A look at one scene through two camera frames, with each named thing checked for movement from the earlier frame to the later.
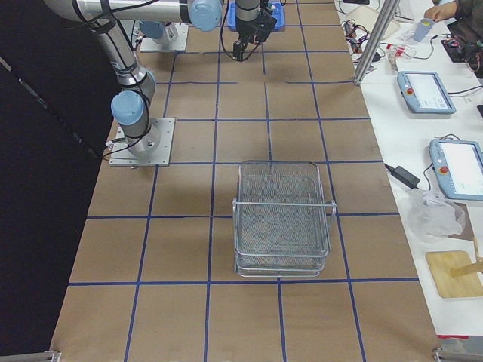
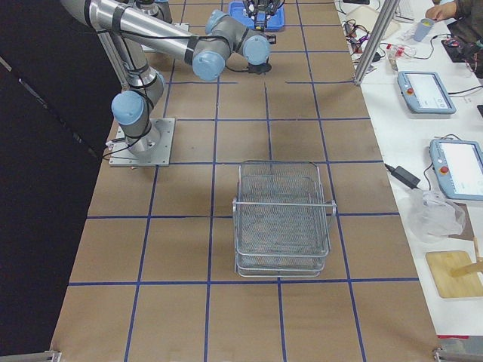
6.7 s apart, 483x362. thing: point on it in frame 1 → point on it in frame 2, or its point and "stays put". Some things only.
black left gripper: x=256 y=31 → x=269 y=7
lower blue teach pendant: x=459 y=165 stays put
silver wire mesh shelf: x=282 y=220 stays put
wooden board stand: x=455 y=274 stays put
